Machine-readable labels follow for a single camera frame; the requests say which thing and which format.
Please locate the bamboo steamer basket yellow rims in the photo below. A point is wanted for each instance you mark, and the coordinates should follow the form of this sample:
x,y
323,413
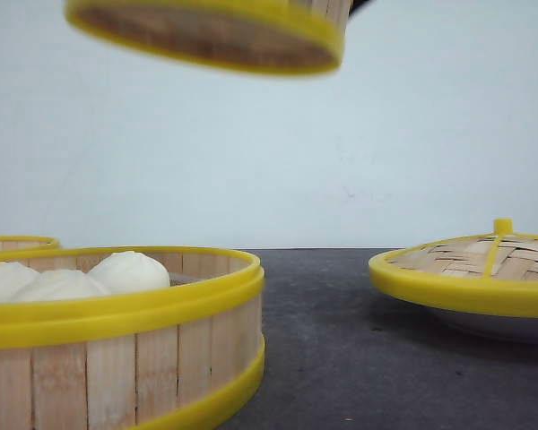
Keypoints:
x,y
27,243
265,37

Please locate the bamboo steamer basket with buns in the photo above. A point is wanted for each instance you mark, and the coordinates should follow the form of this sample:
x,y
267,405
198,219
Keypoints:
x,y
189,355

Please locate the white plate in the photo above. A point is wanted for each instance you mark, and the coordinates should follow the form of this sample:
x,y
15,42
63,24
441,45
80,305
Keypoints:
x,y
498,327

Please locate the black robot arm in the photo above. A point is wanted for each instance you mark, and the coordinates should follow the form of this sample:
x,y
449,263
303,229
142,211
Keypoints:
x,y
357,5

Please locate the white steamed bun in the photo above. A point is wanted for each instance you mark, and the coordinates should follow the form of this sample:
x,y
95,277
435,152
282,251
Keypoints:
x,y
130,272
61,284
14,276

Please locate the woven bamboo steamer lid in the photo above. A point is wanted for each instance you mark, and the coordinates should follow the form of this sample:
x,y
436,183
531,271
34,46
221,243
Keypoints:
x,y
493,273

